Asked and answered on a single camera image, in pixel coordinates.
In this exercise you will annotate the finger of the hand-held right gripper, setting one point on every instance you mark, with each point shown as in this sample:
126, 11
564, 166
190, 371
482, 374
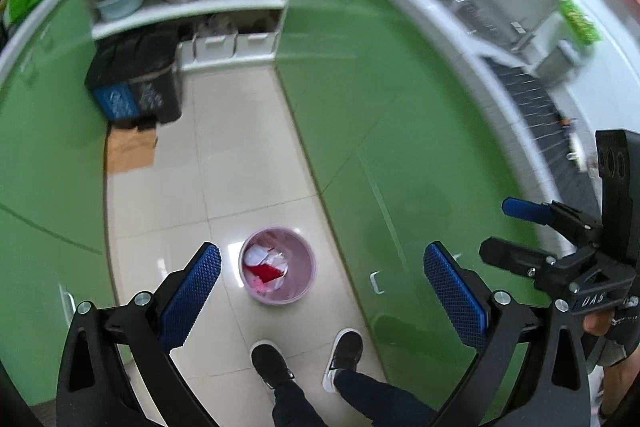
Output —
522, 208
510, 254

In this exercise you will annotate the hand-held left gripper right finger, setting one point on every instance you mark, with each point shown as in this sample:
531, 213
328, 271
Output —
452, 297

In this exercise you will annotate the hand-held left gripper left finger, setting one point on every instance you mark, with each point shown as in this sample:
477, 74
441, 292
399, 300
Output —
192, 297

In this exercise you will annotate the clear plastic box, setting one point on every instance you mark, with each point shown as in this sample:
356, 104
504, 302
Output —
255, 255

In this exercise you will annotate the pink waste bin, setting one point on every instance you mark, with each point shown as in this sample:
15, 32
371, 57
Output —
300, 272

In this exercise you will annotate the person's right forearm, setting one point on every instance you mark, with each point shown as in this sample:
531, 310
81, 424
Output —
622, 382

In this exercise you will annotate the person's right hand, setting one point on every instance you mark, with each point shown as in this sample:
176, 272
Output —
597, 324

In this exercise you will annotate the black white-striped mat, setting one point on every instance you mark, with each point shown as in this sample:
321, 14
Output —
525, 92

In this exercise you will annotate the person's right black shoe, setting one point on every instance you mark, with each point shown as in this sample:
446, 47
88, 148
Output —
345, 352

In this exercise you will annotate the person's right leg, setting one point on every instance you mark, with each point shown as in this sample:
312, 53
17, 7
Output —
380, 394

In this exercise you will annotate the person's leg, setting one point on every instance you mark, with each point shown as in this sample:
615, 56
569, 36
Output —
297, 407
380, 394

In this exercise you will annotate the grey lidded container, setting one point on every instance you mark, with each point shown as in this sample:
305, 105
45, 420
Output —
557, 62

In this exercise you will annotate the person's left leg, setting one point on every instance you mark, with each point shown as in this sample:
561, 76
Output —
297, 407

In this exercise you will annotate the flat brown cardboard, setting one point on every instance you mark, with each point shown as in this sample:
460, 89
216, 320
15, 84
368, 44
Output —
132, 152

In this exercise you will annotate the green counter cabinet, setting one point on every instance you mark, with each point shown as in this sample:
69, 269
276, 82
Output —
400, 107

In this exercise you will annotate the green plastic basket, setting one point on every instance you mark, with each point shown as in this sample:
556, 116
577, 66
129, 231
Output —
580, 19

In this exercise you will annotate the green tall cabinet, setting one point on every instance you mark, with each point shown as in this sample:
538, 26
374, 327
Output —
40, 157

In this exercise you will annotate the black dual recycling bin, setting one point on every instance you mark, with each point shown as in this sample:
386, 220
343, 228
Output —
150, 72

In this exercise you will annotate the white storage box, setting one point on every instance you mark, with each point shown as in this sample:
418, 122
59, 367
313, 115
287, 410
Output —
256, 44
215, 48

